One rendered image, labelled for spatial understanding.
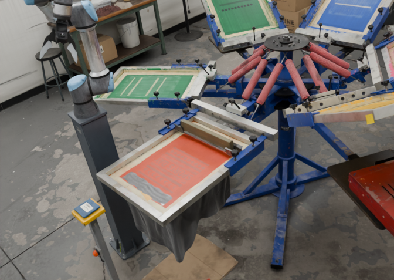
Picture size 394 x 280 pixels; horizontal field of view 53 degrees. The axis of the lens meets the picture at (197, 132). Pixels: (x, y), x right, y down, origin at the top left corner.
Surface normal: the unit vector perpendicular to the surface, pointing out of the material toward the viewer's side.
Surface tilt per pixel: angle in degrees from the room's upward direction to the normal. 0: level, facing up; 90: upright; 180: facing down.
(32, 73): 90
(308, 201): 0
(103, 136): 90
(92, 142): 90
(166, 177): 0
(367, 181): 0
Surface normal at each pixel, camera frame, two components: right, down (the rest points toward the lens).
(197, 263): -0.12, -0.82
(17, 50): 0.70, 0.32
